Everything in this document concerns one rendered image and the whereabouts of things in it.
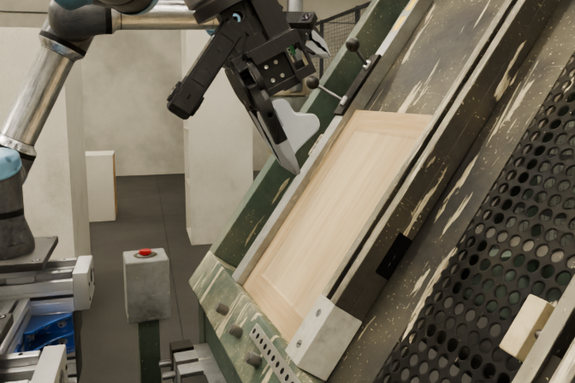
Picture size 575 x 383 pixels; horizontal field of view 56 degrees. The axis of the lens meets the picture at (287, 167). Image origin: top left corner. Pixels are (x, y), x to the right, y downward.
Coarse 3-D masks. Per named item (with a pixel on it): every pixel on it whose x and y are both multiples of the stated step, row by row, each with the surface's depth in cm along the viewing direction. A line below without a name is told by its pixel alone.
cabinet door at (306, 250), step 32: (352, 128) 142; (384, 128) 128; (416, 128) 116; (352, 160) 133; (384, 160) 120; (320, 192) 136; (352, 192) 124; (288, 224) 140; (320, 224) 127; (352, 224) 116; (288, 256) 131; (320, 256) 119; (256, 288) 135; (288, 288) 122; (320, 288) 112; (288, 320) 114
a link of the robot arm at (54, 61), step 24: (48, 24) 130; (48, 48) 130; (72, 48) 131; (48, 72) 130; (24, 96) 130; (48, 96) 132; (24, 120) 130; (0, 144) 128; (24, 144) 131; (24, 168) 132
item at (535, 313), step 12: (528, 300) 69; (540, 300) 67; (528, 312) 68; (540, 312) 67; (552, 312) 67; (516, 324) 68; (528, 324) 67; (540, 324) 67; (516, 336) 67; (528, 336) 66; (504, 348) 68; (516, 348) 66; (528, 348) 66
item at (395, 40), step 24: (432, 0) 150; (408, 24) 149; (384, 48) 149; (384, 72) 148; (360, 96) 147; (336, 120) 148; (312, 168) 144; (288, 192) 146; (264, 240) 142; (240, 264) 145
